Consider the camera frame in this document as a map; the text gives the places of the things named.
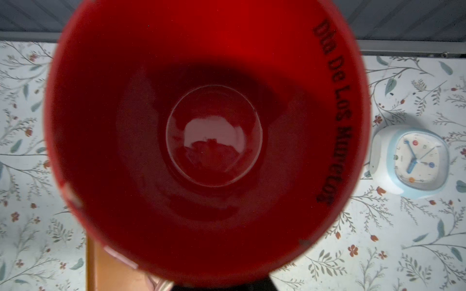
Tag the orange plastic tray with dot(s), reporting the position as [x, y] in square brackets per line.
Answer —
[106, 273]

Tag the black mug red inside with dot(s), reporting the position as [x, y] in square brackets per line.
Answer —
[207, 142]

